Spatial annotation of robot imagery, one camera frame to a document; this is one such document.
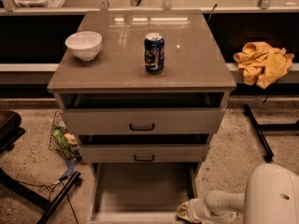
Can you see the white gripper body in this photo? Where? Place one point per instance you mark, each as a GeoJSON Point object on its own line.
{"type": "Point", "coordinates": [194, 211]}

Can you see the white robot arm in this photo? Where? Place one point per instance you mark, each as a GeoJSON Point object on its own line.
{"type": "Point", "coordinates": [271, 197]}

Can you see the wire basket with items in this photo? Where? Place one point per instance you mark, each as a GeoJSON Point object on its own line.
{"type": "Point", "coordinates": [61, 140]}

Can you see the yellow crumpled cloth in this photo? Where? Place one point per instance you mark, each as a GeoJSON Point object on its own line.
{"type": "Point", "coordinates": [262, 65]}

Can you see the white ceramic bowl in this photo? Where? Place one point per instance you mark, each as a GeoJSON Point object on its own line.
{"type": "Point", "coordinates": [84, 45]}

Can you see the black stand leg right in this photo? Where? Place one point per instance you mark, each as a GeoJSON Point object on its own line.
{"type": "Point", "coordinates": [261, 128]}

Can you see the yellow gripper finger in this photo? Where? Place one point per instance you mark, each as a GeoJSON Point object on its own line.
{"type": "Point", "coordinates": [183, 208]}
{"type": "Point", "coordinates": [183, 216]}

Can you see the blue soda can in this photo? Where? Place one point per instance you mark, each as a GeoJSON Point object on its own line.
{"type": "Point", "coordinates": [154, 53]}

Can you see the black chair seat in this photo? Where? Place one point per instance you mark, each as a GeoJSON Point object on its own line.
{"type": "Point", "coordinates": [10, 129]}

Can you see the grey drawer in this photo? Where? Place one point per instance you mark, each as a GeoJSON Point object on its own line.
{"type": "Point", "coordinates": [143, 121]}
{"type": "Point", "coordinates": [143, 153]}
{"type": "Point", "coordinates": [141, 193]}

